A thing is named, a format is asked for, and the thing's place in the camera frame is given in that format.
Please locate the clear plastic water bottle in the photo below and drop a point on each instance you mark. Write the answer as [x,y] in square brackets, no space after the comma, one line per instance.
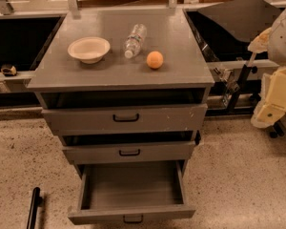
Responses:
[134,43]

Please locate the black stand table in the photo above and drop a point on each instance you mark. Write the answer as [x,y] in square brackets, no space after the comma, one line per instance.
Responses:
[223,33]

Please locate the grey drawer cabinet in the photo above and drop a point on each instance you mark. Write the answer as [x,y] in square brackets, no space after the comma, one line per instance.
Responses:
[63,82]

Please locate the grey bottom drawer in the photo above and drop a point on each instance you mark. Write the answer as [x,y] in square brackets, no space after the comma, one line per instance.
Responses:
[132,192]

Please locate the orange fruit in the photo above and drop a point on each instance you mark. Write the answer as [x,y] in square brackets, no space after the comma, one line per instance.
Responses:
[155,60]

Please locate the grey middle drawer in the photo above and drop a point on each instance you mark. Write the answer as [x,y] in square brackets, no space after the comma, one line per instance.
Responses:
[133,152]

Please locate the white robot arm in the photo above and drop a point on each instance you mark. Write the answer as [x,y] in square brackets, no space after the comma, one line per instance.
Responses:
[277,42]

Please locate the black bar on floor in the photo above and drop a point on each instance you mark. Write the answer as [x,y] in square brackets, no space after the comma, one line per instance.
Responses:
[36,201]

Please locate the grey top drawer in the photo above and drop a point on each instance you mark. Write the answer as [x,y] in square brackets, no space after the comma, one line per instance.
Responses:
[123,120]

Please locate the grey drawer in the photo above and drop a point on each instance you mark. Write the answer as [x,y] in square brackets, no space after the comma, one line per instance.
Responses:
[123,120]
[132,192]
[133,152]

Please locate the white paper bowl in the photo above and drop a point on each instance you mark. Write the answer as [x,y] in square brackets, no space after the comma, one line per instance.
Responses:
[89,50]

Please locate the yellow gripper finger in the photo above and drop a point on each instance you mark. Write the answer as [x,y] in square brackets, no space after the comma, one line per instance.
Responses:
[260,43]

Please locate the small tape roll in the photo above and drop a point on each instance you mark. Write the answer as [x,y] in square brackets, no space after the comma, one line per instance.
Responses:
[8,70]

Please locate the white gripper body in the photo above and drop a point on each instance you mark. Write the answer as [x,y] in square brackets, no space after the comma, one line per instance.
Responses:
[283,40]

